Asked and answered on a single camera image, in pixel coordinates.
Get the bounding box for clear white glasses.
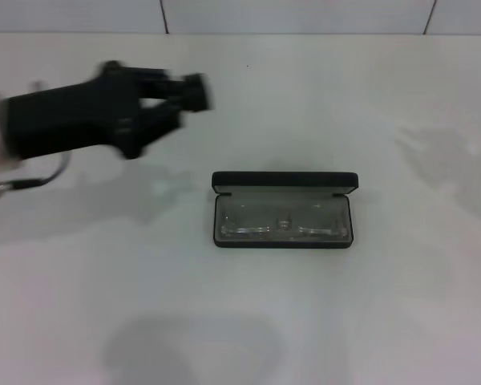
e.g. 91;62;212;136
220;202;350;242

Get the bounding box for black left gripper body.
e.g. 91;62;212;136
3;59;146;161

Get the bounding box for black glasses case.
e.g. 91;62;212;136
211;170;360;250

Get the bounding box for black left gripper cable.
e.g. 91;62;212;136
0;153;71;201

